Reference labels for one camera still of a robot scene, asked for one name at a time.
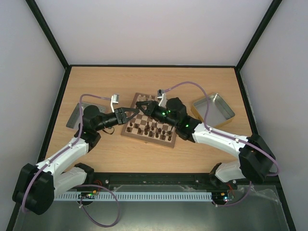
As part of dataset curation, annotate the slotted white cable duct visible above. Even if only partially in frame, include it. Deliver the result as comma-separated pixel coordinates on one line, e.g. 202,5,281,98
54,191,214,202

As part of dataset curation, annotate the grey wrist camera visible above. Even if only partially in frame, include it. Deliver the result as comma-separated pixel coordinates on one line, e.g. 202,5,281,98
110,94,119,113
157,89,167,107

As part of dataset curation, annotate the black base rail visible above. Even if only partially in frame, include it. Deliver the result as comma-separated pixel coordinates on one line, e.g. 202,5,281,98
79,172,280,193

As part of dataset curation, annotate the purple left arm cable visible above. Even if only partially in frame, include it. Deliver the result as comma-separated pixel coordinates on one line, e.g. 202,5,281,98
21,93,120,227

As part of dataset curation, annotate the metal tin lid left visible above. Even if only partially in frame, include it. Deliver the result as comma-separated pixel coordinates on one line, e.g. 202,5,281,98
66,102,107,130

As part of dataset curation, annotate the metal tin tray right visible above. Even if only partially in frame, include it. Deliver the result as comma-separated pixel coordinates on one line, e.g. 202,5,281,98
191,93,235,128

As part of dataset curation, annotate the black enclosure frame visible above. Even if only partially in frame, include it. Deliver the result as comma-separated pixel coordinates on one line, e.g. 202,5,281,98
6,0,296,231

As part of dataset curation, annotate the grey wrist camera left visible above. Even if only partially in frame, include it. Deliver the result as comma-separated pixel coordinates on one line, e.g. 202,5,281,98
110,94,119,113

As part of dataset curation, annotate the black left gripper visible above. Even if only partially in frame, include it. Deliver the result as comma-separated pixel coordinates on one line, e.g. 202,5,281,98
95,107,139,131

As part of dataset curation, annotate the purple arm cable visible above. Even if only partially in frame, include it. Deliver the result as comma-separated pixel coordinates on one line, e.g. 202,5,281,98
163,81,281,208
21,93,120,227

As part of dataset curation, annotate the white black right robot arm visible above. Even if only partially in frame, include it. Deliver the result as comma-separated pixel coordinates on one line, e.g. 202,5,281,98
136,97,276,189

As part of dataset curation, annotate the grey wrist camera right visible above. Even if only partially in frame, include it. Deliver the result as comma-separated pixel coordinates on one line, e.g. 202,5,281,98
157,89,167,107

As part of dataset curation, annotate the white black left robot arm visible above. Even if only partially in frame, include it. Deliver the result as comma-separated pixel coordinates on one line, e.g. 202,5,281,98
12,105,139,215

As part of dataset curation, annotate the wooden chess board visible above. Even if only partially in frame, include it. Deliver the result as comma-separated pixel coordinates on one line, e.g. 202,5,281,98
120,92,184,149

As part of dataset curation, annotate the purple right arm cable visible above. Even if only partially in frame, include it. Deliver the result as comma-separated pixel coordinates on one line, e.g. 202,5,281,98
163,81,281,208

